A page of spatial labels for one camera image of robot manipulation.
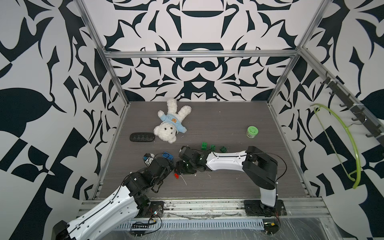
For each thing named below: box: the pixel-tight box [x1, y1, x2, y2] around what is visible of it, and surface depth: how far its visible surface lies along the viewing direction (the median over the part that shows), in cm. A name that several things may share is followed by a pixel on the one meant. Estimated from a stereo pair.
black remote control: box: [129, 132, 155, 142], surface depth 98 cm
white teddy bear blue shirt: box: [153, 98, 192, 144], surface depth 101 cm
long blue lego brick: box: [161, 151, 174, 161], surface depth 92 cm
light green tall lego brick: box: [201, 141, 208, 151], surface depth 98 cm
